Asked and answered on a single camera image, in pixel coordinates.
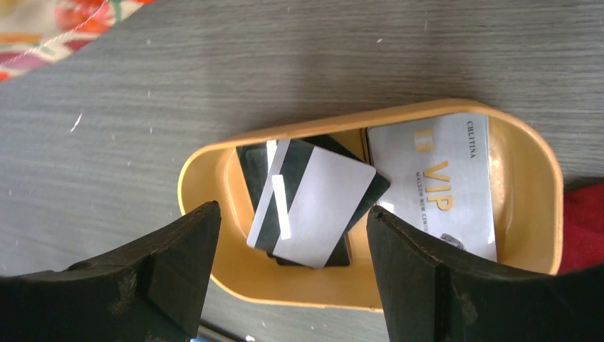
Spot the white magnetic stripe card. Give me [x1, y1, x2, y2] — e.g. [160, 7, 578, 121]
[246, 139, 377, 269]

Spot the floral fabric bag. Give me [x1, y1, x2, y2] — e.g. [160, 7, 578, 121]
[1, 0, 149, 81]

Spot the silver VIP card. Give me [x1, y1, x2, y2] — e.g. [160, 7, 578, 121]
[367, 113, 497, 261]

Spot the red cloth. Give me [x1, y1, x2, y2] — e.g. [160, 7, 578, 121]
[558, 182, 603, 274]

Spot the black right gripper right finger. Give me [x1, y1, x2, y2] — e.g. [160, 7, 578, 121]
[367, 206, 603, 341]

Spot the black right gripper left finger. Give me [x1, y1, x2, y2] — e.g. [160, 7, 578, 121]
[1, 201, 221, 341]

